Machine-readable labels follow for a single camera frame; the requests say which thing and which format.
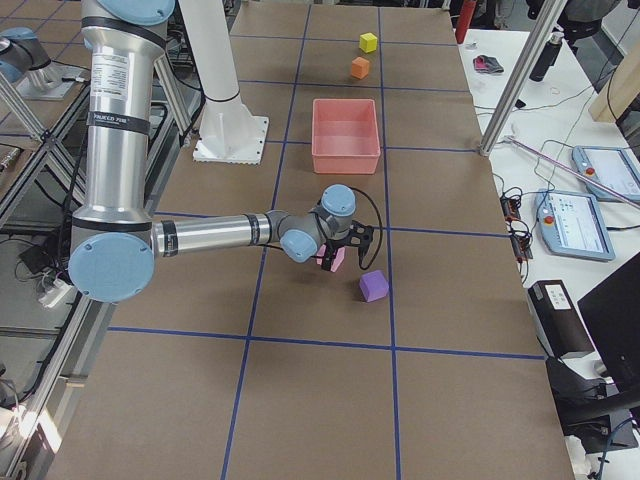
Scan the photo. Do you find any near teach pendant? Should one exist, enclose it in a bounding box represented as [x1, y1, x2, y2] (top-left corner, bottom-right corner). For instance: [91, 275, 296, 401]
[535, 189, 616, 262]

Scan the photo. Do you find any grey third robot arm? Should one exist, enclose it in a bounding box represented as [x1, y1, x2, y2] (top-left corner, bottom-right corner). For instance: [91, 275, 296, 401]
[1, 27, 86, 101]

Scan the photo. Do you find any purple foam block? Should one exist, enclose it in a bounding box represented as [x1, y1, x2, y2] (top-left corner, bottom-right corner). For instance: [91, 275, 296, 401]
[359, 270, 389, 302]

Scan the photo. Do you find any black box with label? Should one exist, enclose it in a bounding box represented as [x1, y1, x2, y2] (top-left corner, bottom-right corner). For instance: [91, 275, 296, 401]
[527, 280, 595, 360]

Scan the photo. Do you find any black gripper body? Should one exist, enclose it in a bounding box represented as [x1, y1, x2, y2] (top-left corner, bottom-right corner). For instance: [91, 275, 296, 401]
[344, 220, 373, 251]

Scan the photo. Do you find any aluminium frame post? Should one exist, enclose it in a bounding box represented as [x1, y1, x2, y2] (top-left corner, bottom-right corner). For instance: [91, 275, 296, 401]
[478, 0, 567, 157]

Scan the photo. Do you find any far teach pendant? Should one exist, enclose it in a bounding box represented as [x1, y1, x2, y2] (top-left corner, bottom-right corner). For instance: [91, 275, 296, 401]
[572, 146, 639, 202]

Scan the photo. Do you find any white power strip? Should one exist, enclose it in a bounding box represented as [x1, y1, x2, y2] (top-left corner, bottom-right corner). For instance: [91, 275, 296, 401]
[38, 279, 72, 308]

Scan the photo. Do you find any yellow foam block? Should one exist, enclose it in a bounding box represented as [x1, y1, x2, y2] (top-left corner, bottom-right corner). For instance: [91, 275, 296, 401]
[359, 32, 378, 53]

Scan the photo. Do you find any dark folded cloth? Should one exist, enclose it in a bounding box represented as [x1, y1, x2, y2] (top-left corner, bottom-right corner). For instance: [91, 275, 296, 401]
[472, 55, 504, 75]

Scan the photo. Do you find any black monitor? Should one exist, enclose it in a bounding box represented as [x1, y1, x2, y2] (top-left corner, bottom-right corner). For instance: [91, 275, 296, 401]
[578, 254, 640, 390]

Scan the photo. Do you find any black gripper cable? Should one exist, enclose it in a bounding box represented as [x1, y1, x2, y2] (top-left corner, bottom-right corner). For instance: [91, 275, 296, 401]
[344, 186, 384, 271]

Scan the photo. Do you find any black water bottle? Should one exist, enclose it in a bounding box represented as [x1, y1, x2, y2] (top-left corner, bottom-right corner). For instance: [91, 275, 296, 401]
[529, 31, 564, 82]

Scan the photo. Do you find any pink foam block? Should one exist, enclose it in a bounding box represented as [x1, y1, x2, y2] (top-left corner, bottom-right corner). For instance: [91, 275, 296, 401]
[316, 245, 346, 273]

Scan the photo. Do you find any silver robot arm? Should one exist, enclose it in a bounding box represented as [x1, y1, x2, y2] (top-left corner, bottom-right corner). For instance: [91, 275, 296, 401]
[68, 1, 373, 303]

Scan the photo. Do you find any small circuit board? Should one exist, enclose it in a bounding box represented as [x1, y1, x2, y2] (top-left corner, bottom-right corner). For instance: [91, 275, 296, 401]
[500, 195, 533, 263]

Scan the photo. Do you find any metal rod with pink tape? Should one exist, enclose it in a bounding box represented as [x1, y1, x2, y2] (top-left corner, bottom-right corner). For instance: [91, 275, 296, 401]
[504, 136, 639, 207]

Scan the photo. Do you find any pink plastic bin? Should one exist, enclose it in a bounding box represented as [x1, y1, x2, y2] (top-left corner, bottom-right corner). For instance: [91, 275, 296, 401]
[311, 98, 381, 175]

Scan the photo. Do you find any teach pendant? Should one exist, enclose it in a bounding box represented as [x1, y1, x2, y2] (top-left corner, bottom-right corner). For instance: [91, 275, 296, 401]
[535, 189, 616, 262]
[572, 146, 639, 202]

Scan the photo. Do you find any orange foam block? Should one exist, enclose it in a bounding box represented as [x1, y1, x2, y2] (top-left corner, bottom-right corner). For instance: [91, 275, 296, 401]
[350, 57, 370, 80]

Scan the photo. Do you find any red fire extinguisher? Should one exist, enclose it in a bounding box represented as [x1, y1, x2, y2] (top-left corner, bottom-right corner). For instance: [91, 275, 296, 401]
[455, 0, 477, 45]

